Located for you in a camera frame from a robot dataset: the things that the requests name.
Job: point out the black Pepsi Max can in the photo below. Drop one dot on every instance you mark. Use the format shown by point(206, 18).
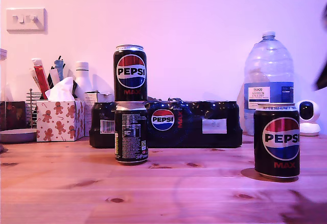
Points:
point(130, 73)
point(131, 134)
point(277, 142)

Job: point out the shrink-wrapped Pepsi Max can pack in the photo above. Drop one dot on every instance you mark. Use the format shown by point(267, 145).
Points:
point(194, 124)

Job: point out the white bottle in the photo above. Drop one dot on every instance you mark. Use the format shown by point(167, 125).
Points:
point(82, 78)

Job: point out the white tissue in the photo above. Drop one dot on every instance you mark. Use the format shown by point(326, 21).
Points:
point(61, 89)

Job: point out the gingerbread print tissue box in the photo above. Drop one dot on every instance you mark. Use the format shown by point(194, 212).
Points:
point(60, 121)

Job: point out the large clear water bottle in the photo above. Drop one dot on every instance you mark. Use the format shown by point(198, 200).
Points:
point(268, 68)

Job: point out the blue tube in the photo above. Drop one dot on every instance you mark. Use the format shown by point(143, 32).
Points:
point(59, 66)

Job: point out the dark patterned box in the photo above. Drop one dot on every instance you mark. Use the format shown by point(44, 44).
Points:
point(15, 115)

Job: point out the small white round camera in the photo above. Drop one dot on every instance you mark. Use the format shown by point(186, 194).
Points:
point(310, 116)

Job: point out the white light switch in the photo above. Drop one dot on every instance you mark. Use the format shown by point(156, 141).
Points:
point(26, 19)

